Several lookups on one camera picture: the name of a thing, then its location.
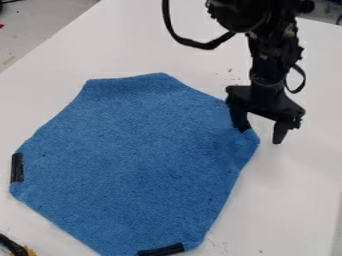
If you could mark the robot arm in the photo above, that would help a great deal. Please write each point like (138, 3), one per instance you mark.
(262, 26)

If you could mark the blue cloth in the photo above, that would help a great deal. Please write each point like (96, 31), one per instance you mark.
(133, 160)

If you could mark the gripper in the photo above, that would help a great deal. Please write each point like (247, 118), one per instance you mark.
(265, 97)

